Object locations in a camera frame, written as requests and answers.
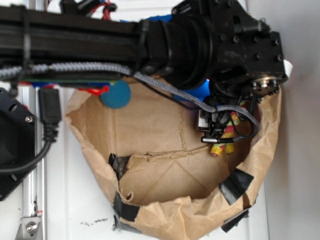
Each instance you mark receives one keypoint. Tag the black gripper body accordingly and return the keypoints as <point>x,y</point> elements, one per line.
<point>237,53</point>

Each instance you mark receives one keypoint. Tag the blue rectangular block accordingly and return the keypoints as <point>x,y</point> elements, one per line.
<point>208,88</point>

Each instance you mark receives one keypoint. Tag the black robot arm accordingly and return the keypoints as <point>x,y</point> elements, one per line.
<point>38,46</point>

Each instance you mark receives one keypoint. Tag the black tape bottom right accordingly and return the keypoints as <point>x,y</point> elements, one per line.
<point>235,186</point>

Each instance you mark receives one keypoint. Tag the black tape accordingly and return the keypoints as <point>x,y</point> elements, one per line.
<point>118,164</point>
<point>124,210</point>
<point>235,186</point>

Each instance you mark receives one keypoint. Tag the teal dimpled ball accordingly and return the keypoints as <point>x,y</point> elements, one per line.
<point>118,96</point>

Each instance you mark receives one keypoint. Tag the brown paper bag tray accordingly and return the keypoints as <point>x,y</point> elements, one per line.
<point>171,174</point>

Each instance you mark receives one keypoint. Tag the black tape lower right edge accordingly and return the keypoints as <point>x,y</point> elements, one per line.
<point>234,221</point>

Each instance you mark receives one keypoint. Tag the black tape inner left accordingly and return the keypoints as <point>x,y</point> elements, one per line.
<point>118,164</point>

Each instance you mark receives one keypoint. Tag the black tape bottom left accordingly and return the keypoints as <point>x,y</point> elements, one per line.
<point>124,210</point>

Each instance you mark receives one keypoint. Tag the white plastic board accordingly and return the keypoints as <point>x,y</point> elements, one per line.
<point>77,209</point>

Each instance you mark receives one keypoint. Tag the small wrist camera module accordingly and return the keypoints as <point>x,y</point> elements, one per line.
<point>210,122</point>

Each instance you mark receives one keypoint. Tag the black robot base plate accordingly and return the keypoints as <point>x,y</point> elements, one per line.
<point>17,132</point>

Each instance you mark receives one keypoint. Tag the aluminium extrusion rail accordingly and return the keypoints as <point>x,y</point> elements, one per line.
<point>34,185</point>

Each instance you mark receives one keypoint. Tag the metal corner bracket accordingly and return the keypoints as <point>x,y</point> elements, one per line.
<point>30,228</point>

